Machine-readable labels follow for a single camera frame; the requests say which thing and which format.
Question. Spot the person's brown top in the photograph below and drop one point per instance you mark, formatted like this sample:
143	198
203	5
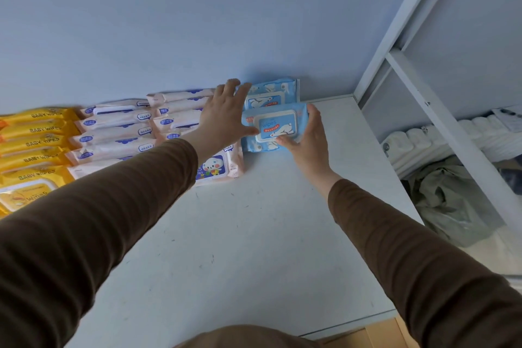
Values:
244	337

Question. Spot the person's right thumb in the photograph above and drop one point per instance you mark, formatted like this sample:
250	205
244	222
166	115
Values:
286	142

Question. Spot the stack of pink wipes packets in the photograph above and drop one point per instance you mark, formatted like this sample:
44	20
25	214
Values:
118	144

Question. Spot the white metal shelf frame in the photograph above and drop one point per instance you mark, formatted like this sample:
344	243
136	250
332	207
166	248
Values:
448	127

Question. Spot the grey-green plastic bag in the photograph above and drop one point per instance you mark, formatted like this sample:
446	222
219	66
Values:
448	205

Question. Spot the person's left thumb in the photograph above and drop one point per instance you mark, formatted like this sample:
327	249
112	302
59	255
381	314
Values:
249	131

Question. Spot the person's left hand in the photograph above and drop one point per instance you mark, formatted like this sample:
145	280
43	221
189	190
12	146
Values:
222	119

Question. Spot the white printed paper sheet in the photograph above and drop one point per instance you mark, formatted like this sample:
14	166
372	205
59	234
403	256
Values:
509	117

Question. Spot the person's right hand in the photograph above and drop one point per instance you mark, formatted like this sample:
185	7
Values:
312	152

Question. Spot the person's right forearm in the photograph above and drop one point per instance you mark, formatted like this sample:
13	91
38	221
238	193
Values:
416	270

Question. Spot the person's left forearm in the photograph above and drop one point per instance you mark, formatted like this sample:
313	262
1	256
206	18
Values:
93	229

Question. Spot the person's left middle finger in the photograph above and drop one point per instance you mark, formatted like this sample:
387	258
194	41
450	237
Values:
231	86

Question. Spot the row of white rolled cloths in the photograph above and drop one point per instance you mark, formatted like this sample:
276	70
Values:
408	144

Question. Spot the blue wipes packet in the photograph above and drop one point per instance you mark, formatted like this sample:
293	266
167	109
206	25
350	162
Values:
269	93
273	125

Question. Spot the row of yellow wipes packets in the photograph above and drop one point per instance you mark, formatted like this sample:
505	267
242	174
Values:
32	148

